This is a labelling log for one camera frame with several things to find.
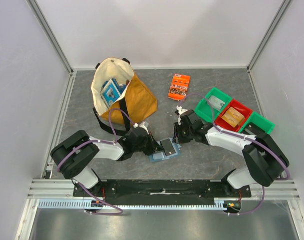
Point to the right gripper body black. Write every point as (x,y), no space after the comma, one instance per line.
(179,131)

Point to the green bin far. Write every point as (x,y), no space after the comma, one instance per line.
(209,109)

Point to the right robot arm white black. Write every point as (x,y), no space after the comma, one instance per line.
(264,160)

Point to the aluminium frame post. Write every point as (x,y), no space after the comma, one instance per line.
(50,34)
(269,32)

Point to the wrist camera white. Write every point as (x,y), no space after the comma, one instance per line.
(180,111)
(143,125)

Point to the tan tote bag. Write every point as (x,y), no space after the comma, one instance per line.
(135,104)

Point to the left aluminium frame post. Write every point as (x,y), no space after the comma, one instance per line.
(50,34)

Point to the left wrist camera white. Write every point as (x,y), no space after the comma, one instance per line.
(143,125)

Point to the blue box in bag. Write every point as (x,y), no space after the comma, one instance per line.
(111,91)

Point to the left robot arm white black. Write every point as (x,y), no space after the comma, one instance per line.
(73,155)

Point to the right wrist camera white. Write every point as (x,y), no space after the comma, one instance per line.
(180,111)

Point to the right aluminium frame post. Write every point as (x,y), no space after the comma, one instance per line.
(269,32)

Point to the black cards in bin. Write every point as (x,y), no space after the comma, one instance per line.
(251,129)

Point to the silver cards in bin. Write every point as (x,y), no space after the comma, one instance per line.
(216,103)

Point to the green bin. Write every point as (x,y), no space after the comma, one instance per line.
(259,121)
(209,109)

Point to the orange screw box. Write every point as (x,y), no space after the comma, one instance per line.
(179,87)

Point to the gold cards in bin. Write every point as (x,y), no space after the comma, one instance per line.
(233,117)

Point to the red bin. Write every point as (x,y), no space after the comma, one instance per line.
(238,106)

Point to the blue card holder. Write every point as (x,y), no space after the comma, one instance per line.
(160,155)

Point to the black credit card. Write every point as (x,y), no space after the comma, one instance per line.
(168,147)

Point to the green bin near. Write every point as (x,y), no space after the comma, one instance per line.
(259,121)

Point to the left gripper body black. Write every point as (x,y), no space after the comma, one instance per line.
(147,146)

